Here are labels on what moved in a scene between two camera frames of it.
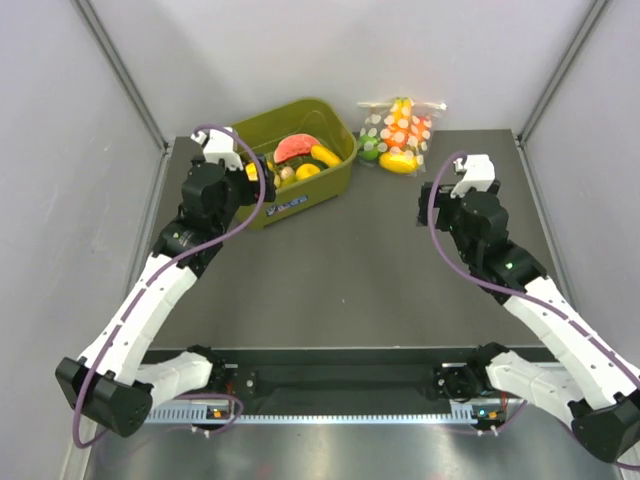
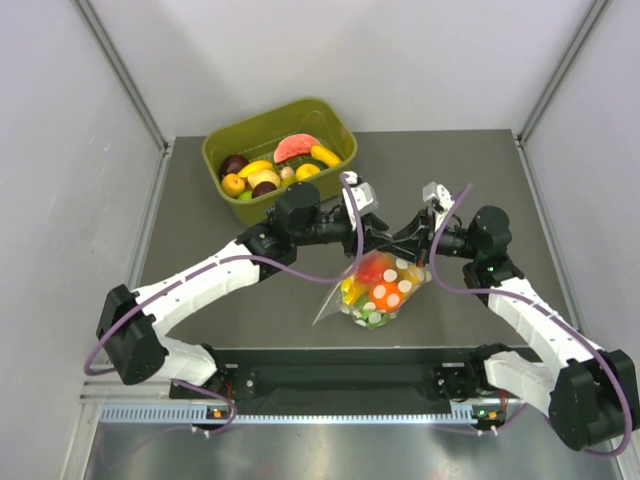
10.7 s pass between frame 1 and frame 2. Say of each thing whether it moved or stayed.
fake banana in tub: stayed
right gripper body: moved
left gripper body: moved
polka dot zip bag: moved
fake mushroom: stayed
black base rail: stayed
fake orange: moved
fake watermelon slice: stayed
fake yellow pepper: stayed
